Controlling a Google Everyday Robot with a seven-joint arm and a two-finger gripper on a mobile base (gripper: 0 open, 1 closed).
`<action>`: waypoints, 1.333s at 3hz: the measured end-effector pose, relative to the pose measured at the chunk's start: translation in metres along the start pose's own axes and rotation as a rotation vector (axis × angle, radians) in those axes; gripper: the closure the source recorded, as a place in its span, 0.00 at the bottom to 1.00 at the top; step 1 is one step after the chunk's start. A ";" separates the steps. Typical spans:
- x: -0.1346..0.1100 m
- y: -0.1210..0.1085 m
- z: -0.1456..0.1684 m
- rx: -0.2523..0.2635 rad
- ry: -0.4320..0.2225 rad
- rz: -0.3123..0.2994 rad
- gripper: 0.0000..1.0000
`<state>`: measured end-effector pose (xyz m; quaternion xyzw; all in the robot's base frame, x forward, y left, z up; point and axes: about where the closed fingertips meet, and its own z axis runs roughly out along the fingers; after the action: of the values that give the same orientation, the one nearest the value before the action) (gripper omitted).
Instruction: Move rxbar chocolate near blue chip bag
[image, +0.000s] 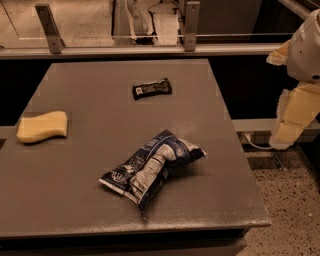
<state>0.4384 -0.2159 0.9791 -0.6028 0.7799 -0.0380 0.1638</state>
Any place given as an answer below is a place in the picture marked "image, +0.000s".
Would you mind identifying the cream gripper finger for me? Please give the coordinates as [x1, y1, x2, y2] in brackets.
[266, 41, 290, 66]
[269, 82, 320, 150]

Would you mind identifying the black rxbar chocolate wrapper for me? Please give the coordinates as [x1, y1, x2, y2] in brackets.
[132, 78, 172, 100]

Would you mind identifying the blue chip bag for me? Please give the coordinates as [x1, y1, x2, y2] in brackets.
[99, 130, 206, 218]

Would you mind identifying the yellow sponge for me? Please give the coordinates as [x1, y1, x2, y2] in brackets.
[17, 111, 68, 143]

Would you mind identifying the horizontal metal rail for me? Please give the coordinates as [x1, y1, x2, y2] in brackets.
[0, 43, 281, 60]

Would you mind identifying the white cable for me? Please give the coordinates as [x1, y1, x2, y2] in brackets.
[244, 133, 274, 150]

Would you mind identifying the right metal rail bracket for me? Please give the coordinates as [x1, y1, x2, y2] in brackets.
[184, 1, 200, 52]

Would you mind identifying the metal rail bracket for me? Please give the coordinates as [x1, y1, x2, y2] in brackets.
[184, 1, 200, 52]
[35, 3, 65, 54]

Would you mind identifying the left metal rail bracket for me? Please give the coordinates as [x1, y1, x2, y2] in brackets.
[35, 3, 65, 54]

